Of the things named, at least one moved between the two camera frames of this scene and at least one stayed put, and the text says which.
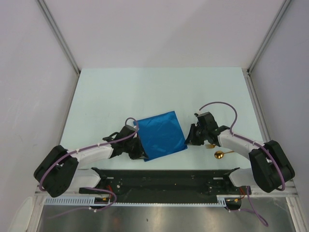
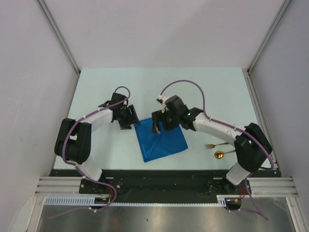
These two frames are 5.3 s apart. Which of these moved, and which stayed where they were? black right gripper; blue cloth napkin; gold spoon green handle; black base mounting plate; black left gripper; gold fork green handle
Moved: black left gripper; black right gripper
Stayed: black base mounting plate; gold spoon green handle; blue cloth napkin; gold fork green handle
